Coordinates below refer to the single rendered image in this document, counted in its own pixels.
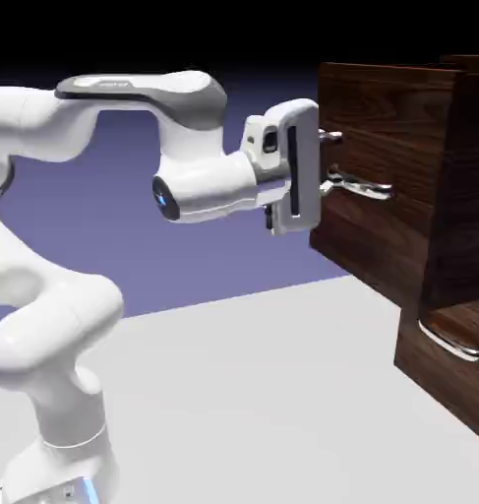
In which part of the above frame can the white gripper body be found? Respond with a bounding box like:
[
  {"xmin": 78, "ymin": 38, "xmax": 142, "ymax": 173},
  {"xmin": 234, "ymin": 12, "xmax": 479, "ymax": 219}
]
[{"xmin": 265, "ymin": 97, "xmax": 323, "ymax": 238}]

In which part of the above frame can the dark wood cabinet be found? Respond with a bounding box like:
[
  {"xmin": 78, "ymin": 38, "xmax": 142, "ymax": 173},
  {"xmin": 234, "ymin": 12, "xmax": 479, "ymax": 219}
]
[{"xmin": 393, "ymin": 53, "xmax": 479, "ymax": 447}]

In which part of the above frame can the dark wood drawer front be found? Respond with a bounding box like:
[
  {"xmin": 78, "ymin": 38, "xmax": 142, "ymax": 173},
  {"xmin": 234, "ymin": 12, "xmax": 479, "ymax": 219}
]
[
  {"xmin": 308, "ymin": 61, "xmax": 479, "ymax": 313},
  {"xmin": 393, "ymin": 305, "xmax": 479, "ymax": 447}
]

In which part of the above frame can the curved silver drawer handle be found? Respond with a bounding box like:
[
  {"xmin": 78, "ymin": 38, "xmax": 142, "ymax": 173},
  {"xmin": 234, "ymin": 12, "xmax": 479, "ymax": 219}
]
[
  {"xmin": 417, "ymin": 318, "xmax": 479, "ymax": 362},
  {"xmin": 328, "ymin": 163, "xmax": 394, "ymax": 202}
]

